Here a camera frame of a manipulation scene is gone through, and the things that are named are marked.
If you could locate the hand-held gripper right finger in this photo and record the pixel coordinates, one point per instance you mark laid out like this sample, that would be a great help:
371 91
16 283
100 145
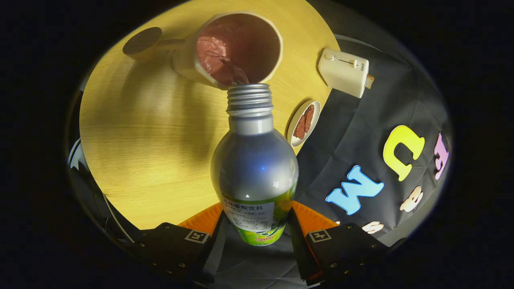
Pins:
299 249

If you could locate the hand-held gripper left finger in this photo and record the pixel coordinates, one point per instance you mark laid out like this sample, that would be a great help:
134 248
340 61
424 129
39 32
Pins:
217 249

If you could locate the silver bottle with green label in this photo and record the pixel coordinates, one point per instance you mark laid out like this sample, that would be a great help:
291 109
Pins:
255 168

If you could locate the dark red juice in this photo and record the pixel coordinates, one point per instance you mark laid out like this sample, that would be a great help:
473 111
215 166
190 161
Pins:
213 52

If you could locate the reddish brown meat slice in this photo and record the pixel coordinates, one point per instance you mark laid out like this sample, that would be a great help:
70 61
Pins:
309 118
299 127

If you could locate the wooden table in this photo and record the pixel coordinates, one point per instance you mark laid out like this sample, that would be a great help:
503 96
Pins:
140 140

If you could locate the white round plate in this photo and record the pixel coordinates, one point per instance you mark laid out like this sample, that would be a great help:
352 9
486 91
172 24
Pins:
315 110

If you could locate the blue white object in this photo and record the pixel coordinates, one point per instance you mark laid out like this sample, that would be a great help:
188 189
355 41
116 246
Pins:
75 154

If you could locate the toast slice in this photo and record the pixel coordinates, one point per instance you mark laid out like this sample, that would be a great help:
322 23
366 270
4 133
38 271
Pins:
369 81

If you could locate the white toaster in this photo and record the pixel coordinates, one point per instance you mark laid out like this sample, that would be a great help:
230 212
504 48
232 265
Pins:
343 72

